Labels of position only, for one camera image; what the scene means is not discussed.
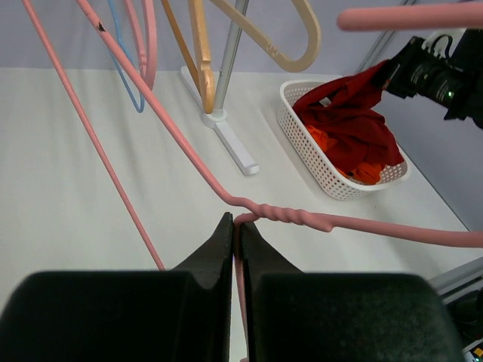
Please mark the brown wooden hanger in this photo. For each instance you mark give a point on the brown wooden hanger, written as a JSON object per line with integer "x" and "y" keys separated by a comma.
{"x": 199, "y": 67}

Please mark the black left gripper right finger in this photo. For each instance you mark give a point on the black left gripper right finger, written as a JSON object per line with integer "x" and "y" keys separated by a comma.
{"x": 292, "y": 315}

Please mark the thin pink wire hanger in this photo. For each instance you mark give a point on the thin pink wire hanger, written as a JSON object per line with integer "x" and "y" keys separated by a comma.
{"x": 66, "y": 213}

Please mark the orange t shirt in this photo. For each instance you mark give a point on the orange t shirt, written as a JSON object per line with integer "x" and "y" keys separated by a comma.
{"x": 365, "y": 173}

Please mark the dark red t shirt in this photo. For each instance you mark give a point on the dark red t shirt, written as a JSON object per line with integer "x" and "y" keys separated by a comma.
{"x": 344, "y": 109}

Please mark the white perforated plastic basket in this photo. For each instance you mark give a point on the white perforated plastic basket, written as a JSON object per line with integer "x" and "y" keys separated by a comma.
{"x": 330, "y": 180}

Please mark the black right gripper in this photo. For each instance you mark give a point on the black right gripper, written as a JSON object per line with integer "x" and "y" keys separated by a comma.
{"x": 416, "y": 71}

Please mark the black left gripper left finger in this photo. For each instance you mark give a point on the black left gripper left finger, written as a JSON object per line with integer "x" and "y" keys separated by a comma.
{"x": 182, "y": 314}

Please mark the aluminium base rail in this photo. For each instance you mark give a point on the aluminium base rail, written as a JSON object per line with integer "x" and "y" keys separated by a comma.
{"x": 459, "y": 281}

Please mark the beige wooden hanger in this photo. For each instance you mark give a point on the beige wooden hanger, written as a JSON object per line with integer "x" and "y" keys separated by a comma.
{"x": 288, "y": 32}

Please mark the thick pink plastic hanger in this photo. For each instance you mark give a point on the thick pink plastic hanger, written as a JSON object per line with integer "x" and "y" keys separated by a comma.
{"x": 145, "y": 42}

